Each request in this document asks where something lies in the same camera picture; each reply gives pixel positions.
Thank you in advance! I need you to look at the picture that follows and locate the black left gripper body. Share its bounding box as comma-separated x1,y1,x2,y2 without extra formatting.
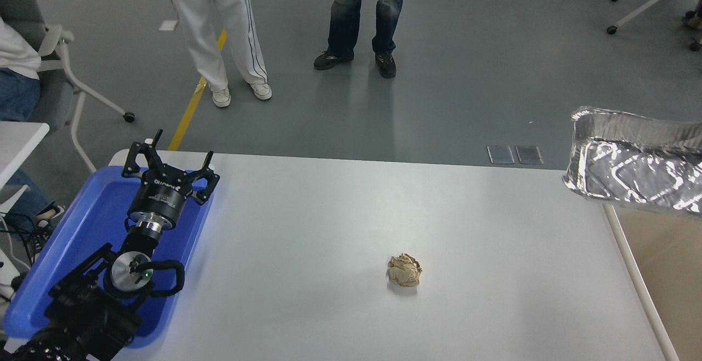
127,166,194,225

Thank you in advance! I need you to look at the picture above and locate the silver foil tray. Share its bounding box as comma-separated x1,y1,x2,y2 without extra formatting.
562,105,702,219

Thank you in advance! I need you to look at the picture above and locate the grey floor plate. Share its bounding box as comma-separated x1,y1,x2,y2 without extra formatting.
516,145,544,165
487,145,515,165

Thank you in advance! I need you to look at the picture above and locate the blue plastic tray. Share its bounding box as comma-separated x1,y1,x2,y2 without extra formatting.
2,165,214,348

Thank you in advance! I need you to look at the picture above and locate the grey office chair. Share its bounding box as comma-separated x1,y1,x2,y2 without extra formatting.
0,0,136,174

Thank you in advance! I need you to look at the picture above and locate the white side table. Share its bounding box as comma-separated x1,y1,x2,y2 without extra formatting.
0,121,50,216

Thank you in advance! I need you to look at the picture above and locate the crumpled tan paper ball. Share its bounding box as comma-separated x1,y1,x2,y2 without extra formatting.
388,253,423,288

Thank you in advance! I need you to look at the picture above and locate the large pale bin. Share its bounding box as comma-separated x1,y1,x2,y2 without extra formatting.
602,203,702,361

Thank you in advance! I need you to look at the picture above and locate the white wheeled chair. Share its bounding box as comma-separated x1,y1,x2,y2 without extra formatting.
607,0,702,35

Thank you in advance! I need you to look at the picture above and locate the black cable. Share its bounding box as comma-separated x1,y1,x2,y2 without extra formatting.
0,216,55,301

